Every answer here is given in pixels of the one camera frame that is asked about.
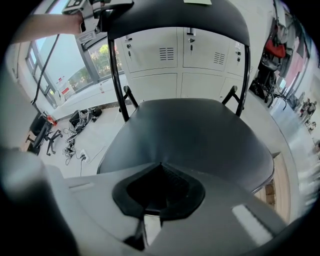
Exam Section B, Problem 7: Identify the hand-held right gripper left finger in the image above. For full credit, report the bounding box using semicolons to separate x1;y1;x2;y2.
65;162;161;256

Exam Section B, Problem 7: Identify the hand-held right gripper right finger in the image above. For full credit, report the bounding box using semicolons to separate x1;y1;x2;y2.
144;162;287;256

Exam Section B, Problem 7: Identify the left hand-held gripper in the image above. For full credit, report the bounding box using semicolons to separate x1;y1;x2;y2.
61;0;135;45

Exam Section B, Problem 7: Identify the person's left forearm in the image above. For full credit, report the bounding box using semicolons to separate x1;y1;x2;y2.
9;13;85;45

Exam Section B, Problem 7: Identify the black office chair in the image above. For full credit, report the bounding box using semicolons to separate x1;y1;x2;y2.
26;113;64;157

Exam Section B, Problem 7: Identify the white power strip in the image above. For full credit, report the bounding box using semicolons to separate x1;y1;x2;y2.
78;148;91;163

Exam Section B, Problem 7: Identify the wooden floor platform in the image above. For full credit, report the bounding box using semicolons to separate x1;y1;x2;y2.
254;152;292;223

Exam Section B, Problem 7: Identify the grey metal locker cabinet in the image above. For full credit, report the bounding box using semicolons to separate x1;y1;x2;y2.
119;26;255;106

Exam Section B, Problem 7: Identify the large black-framed window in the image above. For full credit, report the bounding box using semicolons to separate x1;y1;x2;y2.
23;32;126;111

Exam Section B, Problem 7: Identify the black round bin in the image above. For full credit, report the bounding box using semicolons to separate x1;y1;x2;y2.
69;111;87;128

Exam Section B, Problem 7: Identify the small black pouch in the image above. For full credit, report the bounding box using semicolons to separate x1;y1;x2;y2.
89;106;103;118

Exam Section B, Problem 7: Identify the white windowsill counter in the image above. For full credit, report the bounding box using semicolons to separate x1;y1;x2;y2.
53;72;131;118

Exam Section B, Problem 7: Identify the tangle of cables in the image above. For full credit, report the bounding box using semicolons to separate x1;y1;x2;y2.
61;107;101;166

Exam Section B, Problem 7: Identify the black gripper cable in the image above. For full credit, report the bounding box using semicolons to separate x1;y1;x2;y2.
31;33;61;106

